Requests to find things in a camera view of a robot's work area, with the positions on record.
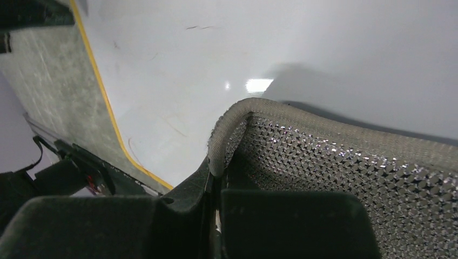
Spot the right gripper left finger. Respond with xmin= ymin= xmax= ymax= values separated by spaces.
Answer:
xmin=1 ymin=161 xmax=209 ymax=258

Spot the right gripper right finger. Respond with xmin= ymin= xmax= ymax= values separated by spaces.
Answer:
xmin=216 ymin=180 xmax=381 ymax=258

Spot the yellow framed whiteboard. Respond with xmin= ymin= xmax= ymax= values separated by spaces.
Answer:
xmin=71 ymin=1 xmax=457 ymax=189

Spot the grey mesh scrubbing pad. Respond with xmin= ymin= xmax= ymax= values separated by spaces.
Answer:
xmin=207 ymin=98 xmax=457 ymax=258

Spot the black aluminium base frame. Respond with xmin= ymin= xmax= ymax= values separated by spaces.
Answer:
xmin=1 ymin=135 xmax=162 ymax=230

